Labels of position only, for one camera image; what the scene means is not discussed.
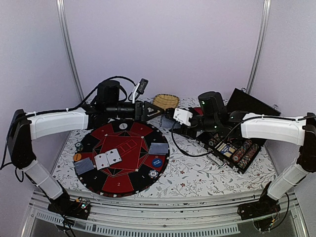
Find aluminium corner post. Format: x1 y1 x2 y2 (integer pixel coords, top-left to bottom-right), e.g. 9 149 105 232
245 0 271 94
56 0 84 100

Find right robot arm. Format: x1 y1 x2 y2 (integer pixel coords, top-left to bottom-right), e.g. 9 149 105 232
172 91 316 215

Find face-up clubs card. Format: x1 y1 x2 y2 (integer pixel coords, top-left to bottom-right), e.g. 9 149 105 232
106 149 121 165

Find poker chip row in case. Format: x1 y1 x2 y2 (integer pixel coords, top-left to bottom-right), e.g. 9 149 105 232
232 140 252 163

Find left aluminium corner post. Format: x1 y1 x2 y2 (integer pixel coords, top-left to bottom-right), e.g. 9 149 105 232
56 0 84 100

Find boxed card deck in case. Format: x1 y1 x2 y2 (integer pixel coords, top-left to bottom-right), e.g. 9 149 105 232
216 143 237 158

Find black poker chip case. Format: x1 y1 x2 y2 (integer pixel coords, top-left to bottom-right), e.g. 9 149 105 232
197 88 280 174

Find round red black poker mat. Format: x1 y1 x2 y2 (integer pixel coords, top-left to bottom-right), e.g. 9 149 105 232
73 120 170 198

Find blue white ten chip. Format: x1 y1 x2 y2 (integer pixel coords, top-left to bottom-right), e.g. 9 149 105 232
149 170 159 179

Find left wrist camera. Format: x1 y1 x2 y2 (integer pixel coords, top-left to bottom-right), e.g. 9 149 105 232
128 79 149 103

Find right aluminium corner post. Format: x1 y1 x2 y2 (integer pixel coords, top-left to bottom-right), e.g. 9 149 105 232
245 0 271 94

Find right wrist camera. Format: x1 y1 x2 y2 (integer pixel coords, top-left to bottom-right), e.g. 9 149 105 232
165 108 193 126

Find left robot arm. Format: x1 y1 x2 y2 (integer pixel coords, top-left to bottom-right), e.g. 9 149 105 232
4 76 164 214

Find poker chip stack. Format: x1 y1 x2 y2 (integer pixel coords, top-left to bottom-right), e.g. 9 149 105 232
75 142 83 152

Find woven bamboo basket tray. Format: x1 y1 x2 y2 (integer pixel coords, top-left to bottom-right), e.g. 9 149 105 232
153 94 180 109

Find dealt blue cards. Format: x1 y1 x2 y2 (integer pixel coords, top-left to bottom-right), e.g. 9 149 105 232
149 143 169 155
74 158 94 175

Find blue checkered card deck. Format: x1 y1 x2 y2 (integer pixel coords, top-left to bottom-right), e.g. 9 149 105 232
159 115 174 129

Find orange dealer button chip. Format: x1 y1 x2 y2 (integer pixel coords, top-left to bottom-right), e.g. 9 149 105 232
73 153 82 162

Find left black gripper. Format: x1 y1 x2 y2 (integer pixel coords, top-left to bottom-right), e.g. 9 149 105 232
107 101 165 122

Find white dealer button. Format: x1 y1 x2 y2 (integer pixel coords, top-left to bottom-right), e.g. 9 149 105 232
119 123 128 130

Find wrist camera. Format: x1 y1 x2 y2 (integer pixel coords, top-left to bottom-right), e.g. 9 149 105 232
128 79 149 103
165 108 193 126

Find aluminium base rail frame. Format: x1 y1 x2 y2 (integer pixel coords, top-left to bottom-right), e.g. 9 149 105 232
21 190 312 237

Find red floral round plate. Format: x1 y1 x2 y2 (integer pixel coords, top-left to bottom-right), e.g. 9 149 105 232
194 107 203 115

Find face-up diamonds card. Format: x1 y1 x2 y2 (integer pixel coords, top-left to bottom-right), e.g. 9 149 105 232
94 153 110 170

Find blue small blind chip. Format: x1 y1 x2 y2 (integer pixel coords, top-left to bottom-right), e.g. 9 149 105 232
152 158 163 168

